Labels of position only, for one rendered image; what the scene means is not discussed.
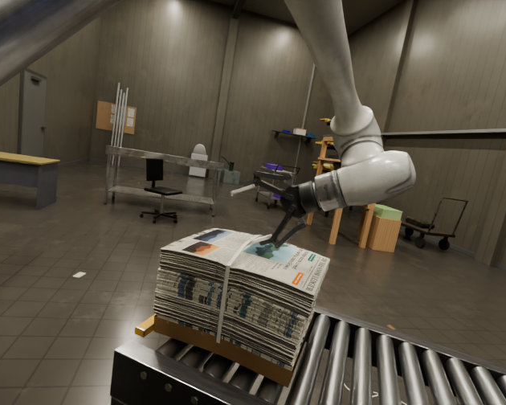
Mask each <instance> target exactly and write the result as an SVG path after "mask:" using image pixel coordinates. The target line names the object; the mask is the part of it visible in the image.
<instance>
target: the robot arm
mask: <svg viewBox="0 0 506 405"><path fill-rule="evenodd" d="M120 1H122V0H0V86H2V85H3V84H4V83H5V82H7V81H8V80H10V79H11V78H13V77H14V76H16V75H17V74H19V73H20V72H21V71H23V70H24V69H25V68H27V67H29V66H30V65H31V64H33V63H34V62H35V61H37V60H38V59H40V58H41V57H43V56H44V55H46V54H47V53H48V52H49V51H51V50H52V49H54V48H55V47H57V46H58V45H60V44H61V43H62V42H63V41H65V40H66V39H68V38H70V37H71V36H72V35H74V34H75V33H76V32H77V31H79V30H81V29H82V28H84V27H85V26H87V25H88V24H89V23H90V22H92V21H93V20H95V19H96V18H98V17H99V16H101V15H102V14H103V13H104V12H106V11H107V10H109V9H111V8H112V7H113V6H115V5H116V4H117V3H118V2H120ZM284 2H285V3H286V5H287V7H288V9H289V10H290V12H291V14H292V17H293V18H294V20H295V22H296V25H297V26H298V28H299V30H300V33H301V34H302V36H303V39H304V41H305V43H306V45H307V48H308V50H309V53H310V55H311V57H312V60H313V62H314V64H315V65H316V68H317V70H318V72H319V73H320V76H321V78H322V80H323V81H324V84H325V86H326V88H327V90H328V92H329V95H330V96H331V99H332V102H333V107H334V111H335V117H334V118H333V119H332V120H331V123H330V127H331V131H332V135H333V144H334V147H335V149H336V151H337V154H338V157H339V158H340V160H341V168H340V169H338V170H333V171H331V172H328V173H326V174H321V175H318V176H316V177H315V178H314V181H310V182H305V183H302V184H299V185H293V181H292V179H293V175H292V174H287V175H278V174H269V173H264V172H259V171H255V172H254V173H253V174H254V178H253V179H252V180H250V181H248V182H244V183H243V188H240V189H237V190H233V191H231V194H237V193H239V192H242V191H245V190H249V189H252V188H255V187H257V186H261V187H263V188H265V189H267V190H269V191H272V192H274V193H276V194H277V195H279V196H280V203H281V204H282V209H283V211H284V213H285V214H286V215H285V216H284V218H283V220H282V221H281V223H280V225H279V226H278V227H277V229H276V230H275V232H274V234H273V235H272V234H270V235H266V236H264V237H260V238H258V239H254V240H253V241H252V242H250V243H249V244H248V245H251V244H253V243H258V242H259V244H260V245H264V244H268V243H273V244H274V245H275V248H279V247H280V246H281V245H283V244H284V243H285V242H286V241H287V240H288V239H290V238H291V237H292V236H293V235H294V234H295V233H296V232H297V231H298V230H301V229H303V228H305V227H306V226H307V225H308V224H307V223H306V222H305V221H304V217H303V216H304V215H306V214H310V213H312V212H316V211H320V210H321V208H322V209H323V211H330V210H333V209H334V210H336V209H340V208H345V207H349V206H363V205H368V204H372V203H378V202H380V201H383V200H386V199H388V198H393V197H394V196H397V195H399V194H402V193H403V192H405V191H407V190H409V189H410V188H412V187H413V185H414V183H415V179H416V173H415V168H414V164H413V162H412V160H411V158H410V155H409V154H408V153H406V152H402V151H394V150H390V151H384V149H383V144H382V138H381V131H380V129H379V126H378V124H377V121H376V119H375V117H374V114H373V111H372V110H371V108H369V107H366V106H362V105H361V102H360V101H359V99H358V96H357V91H356V89H355V84H354V79H353V68H352V62H351V56H350V50H349V42H348V37H347V33H346V28H345V19H344V13H343V7H342V1H341V0H284ZM260 177H262V178H270V179H275V180H280V181H283V180H284V183H287V184H288V187H287V189H286V190H283V189H280V188H278V187H276V186H273V185H272V184H269V183H267V182H265V181H263V180H261V179H260ZM292 216H293V217H296V218H298V219H299V221H298V222H297V223H296V225H297V226H295V227H294V228H292V229H291V230H290V231H289V232H288V233H287V234H286V235H285V236H284V237H283V238H282V239H281V240H280V241H279V240H278V237H279V236H280V234H281V232H282V231H283V229H284V228H285V227H286V225H287V224H288V222H289V220H290V219H291V218H292Z"/></svg>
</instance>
